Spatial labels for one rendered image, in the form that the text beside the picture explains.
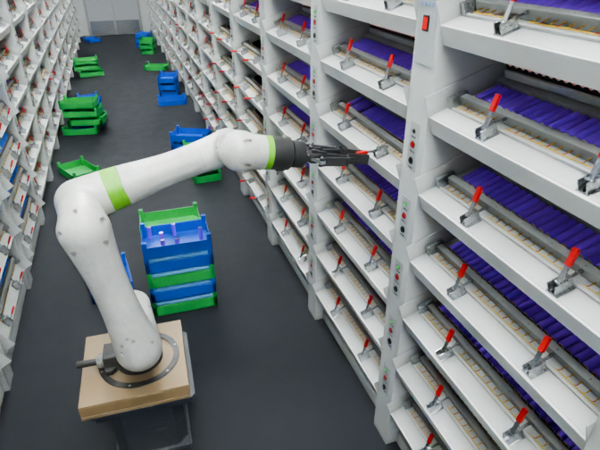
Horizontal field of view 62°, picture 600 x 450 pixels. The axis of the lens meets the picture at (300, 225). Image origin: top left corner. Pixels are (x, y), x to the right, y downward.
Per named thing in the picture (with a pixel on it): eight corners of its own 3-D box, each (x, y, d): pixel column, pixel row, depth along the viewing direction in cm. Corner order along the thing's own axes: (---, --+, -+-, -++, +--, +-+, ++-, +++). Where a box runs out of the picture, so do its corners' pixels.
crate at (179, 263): (146, 275, 222) (144, 260, 218) (145, 252, 239) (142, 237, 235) (213, 263, 230) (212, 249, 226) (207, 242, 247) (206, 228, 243)
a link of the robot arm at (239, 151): (222, 173, 127) (224, 129, 124) (212, 167, 138) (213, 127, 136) (274, 175, 132) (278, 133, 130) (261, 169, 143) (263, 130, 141)
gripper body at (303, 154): (283, 161, 143) (312, 162, 146) (292, 171, 136) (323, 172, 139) (287, 135, 140) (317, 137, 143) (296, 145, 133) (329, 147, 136)
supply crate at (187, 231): (144, 260, 218) (140, 244, 214) (142, 237, 235) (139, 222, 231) (212, 249, 226) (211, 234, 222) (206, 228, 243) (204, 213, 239)
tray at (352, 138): (403, 193, 137) (395, 164, 132) (322, 127, 187) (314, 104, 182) (465, 162, 139) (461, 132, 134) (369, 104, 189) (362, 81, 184)
